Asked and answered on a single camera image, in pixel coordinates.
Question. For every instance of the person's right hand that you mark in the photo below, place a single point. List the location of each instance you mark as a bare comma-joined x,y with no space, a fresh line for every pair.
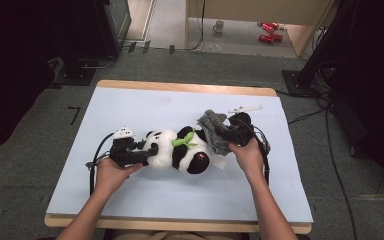
250,160

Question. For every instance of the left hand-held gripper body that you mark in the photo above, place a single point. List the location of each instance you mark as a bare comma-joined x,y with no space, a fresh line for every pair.
123,153

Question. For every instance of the person's left hand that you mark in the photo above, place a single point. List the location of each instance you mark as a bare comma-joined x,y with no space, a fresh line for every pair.
111,176

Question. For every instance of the red drink can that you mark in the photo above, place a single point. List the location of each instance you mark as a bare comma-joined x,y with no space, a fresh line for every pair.
267,27
278,37
275,25
266,38

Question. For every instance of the black metal stand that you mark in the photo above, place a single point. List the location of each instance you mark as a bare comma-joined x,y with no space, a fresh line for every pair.
313,60

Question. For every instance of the light blue table mat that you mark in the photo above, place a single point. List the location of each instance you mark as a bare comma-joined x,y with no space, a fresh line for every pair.
180,193

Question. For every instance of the black tape corner mark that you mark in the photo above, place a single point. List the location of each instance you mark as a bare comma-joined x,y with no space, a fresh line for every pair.
76,113

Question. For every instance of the black stand base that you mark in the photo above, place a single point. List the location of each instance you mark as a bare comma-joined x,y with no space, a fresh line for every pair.
75,75

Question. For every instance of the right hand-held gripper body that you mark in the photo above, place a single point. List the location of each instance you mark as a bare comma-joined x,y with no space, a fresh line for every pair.
241,130

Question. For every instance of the black curtain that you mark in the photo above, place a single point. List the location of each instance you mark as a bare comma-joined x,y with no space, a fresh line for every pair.
376,83
20,66

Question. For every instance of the beige mug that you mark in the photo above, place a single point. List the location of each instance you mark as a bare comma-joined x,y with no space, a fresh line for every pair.
218,26

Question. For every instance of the dark cabinet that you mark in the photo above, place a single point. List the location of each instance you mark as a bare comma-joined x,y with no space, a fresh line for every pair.
113,23

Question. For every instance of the panda plush toy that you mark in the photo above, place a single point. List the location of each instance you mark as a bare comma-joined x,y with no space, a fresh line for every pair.
166,146

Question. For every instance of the grey fuzzy cloth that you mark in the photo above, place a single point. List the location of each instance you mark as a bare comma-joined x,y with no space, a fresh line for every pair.
213,130

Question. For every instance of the wooden table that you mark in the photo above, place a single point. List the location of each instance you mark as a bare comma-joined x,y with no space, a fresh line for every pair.
180,87

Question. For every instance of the light wooden cabinet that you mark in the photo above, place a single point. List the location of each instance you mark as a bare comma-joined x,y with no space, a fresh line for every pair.
253,10

